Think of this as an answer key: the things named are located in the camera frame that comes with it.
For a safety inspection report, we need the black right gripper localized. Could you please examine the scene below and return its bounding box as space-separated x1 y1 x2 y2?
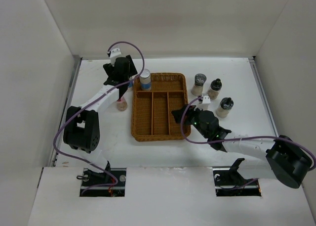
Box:
171 104 209 138

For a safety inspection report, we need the pink cap spice bottle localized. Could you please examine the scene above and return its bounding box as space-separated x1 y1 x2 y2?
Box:
116 99 128 111

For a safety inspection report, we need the silver cap blue label shaker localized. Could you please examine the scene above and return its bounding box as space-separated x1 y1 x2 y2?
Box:
139 69 152 91

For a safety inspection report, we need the clear lid salt grinder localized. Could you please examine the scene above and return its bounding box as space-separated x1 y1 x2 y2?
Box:
191 73 207 96

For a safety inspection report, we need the black knob white spice grinder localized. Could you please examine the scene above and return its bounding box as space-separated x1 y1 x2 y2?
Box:
216 97 234 118

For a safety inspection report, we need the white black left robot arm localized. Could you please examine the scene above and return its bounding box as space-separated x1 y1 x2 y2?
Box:
63 54 191 158

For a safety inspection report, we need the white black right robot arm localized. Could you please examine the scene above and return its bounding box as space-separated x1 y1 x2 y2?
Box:
172 104 316 189

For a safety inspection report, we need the brown wicker divided basket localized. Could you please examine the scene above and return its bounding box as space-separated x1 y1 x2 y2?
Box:
131 73 188 142

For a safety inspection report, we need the black knob brown spice grinder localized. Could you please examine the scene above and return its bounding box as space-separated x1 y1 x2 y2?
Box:
207 78 222 100

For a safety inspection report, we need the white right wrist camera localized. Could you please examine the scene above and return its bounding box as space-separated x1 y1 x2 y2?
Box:
198 94 211 111

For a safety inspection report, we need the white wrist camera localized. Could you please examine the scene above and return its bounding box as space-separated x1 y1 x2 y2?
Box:
198 94 211 111
107 47 122 66

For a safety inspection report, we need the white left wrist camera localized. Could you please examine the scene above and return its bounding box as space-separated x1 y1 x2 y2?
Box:
107 47 122 66

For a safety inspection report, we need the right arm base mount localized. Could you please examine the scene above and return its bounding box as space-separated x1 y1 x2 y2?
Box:
213 158 261 197

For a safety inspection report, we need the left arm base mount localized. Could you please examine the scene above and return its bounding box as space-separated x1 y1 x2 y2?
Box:
77 162 127 197

